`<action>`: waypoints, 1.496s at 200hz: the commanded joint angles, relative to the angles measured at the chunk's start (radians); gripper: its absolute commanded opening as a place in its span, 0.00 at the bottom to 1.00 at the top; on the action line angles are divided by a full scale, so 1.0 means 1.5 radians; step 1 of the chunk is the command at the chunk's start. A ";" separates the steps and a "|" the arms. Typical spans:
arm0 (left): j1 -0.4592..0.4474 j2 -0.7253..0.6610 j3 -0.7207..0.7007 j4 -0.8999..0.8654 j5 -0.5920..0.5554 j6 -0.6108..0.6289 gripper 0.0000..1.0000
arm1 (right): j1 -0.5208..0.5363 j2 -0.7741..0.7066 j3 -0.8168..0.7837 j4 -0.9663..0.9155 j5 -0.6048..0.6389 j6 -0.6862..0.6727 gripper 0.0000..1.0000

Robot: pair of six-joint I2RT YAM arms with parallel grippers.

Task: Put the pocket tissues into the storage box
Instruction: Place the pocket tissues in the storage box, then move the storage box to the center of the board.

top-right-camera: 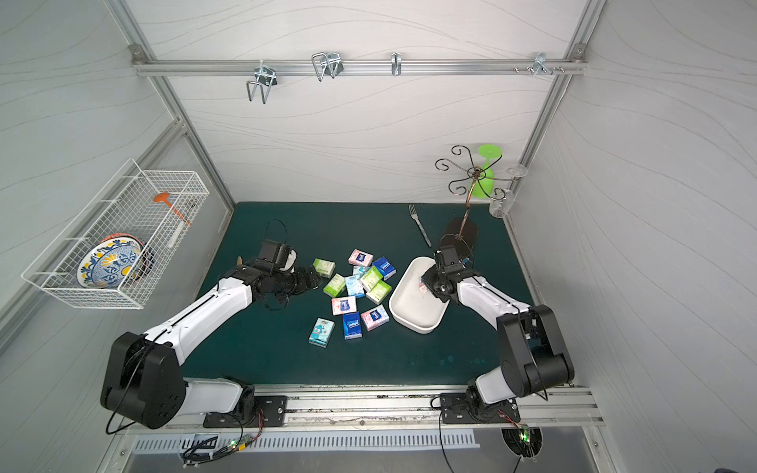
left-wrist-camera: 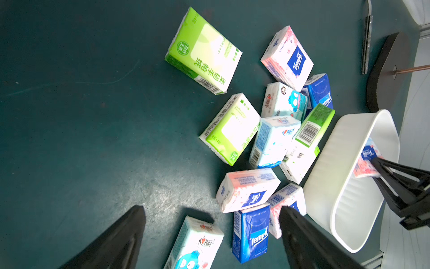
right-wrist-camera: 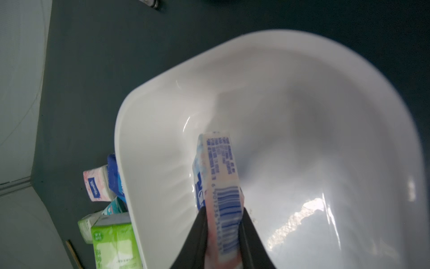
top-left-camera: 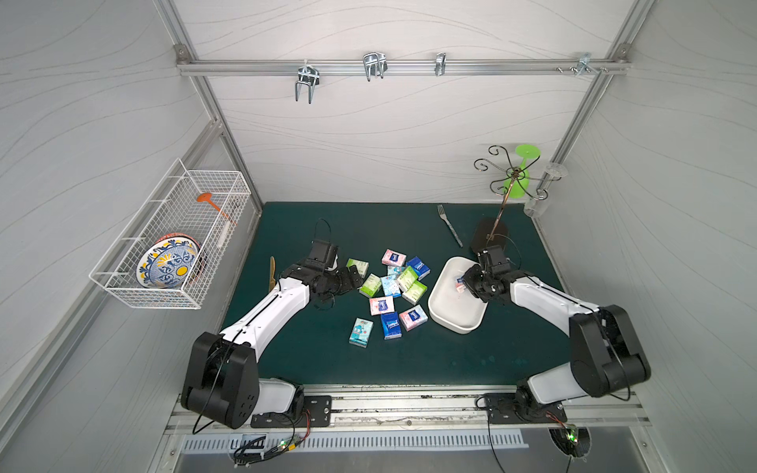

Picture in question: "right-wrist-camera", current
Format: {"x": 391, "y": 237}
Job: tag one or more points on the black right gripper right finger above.
{"x": 253, "y": 253}

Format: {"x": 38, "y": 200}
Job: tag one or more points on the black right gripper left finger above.
{"x": 193, "y": 252}

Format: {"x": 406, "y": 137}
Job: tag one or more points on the pink tissue pack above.
{"x": 217, "y": 187}
{"x": 97, "y": 185}

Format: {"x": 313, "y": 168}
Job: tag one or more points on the green tissue pack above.
{"x": 114, "y": 242}
{"x": 85, "y": 225}

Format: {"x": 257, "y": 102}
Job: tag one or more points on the white plastic storage box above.
{"x": 329, "y": 157}

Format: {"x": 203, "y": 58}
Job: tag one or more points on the teal cartoon tissue pack upper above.
{"x": 117, "y": 206}

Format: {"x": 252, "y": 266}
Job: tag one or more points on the dark blue tissue pack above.
{"x": 114, "y": 180}

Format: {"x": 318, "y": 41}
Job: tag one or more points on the yellow wooden knife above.
{"x": 74, "y": 255}

